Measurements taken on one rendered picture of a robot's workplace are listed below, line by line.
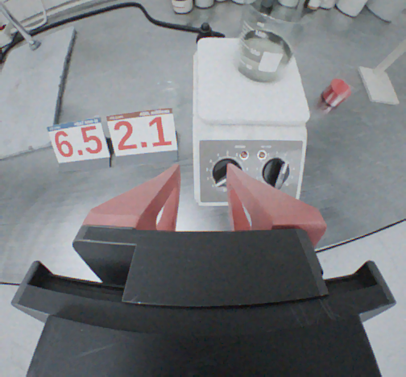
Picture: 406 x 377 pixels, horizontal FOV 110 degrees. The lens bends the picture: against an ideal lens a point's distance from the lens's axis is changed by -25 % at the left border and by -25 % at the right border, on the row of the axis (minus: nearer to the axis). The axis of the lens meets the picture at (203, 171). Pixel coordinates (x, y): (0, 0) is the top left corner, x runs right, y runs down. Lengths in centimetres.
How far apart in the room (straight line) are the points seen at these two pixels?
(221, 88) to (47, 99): 32
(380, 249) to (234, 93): 32
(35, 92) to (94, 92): 14
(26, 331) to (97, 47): 53
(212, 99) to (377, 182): 30
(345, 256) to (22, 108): 60
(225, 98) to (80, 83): 29
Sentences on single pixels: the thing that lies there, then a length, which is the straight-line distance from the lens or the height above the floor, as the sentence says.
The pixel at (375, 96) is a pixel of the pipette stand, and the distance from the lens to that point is 46.
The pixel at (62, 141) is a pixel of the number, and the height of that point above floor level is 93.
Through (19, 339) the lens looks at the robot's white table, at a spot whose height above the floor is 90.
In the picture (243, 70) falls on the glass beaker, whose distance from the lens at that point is 21.
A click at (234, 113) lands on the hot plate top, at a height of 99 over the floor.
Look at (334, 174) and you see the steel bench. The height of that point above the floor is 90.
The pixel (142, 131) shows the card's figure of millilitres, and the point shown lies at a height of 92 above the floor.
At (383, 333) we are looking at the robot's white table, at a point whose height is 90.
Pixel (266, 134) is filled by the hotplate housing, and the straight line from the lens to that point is 21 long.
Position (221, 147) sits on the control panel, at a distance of 20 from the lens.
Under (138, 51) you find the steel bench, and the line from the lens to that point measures 40.
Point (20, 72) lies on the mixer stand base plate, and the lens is 54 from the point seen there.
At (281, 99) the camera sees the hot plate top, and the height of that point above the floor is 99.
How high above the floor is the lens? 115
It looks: 76 degrees down
